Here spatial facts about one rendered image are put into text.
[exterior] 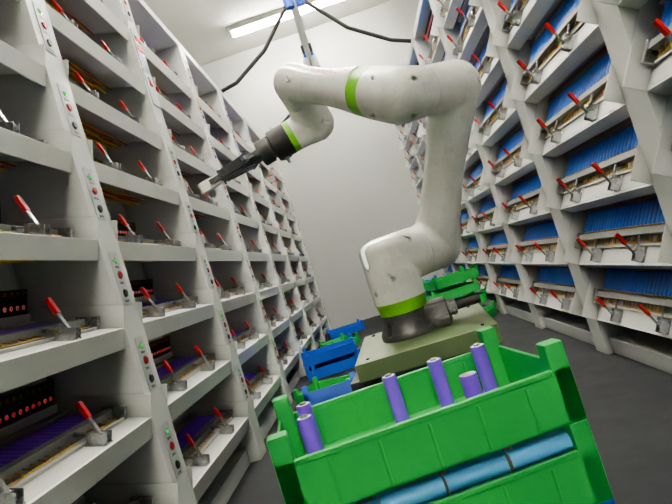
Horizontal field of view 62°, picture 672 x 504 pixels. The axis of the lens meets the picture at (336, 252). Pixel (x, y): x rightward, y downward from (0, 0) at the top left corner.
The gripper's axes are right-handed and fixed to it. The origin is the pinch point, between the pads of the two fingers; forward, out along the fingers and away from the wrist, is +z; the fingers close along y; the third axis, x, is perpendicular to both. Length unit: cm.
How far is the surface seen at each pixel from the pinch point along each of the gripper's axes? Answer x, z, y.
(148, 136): 28.3, 13.4, 18.0
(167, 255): -11.3, 21.9, 2.3
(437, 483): -64, -23, -104
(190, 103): 64, 8, 100
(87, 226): -5.1, 21.1, -40.0
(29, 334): -23, 31, -62
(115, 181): 8.0, 17.9, -18.7
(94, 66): 53, 15, 10
